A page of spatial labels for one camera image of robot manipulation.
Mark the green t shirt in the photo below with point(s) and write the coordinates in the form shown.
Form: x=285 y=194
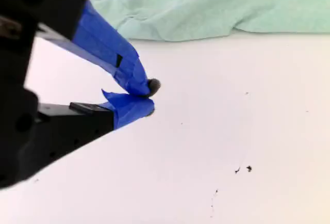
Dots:
x=206 y=9

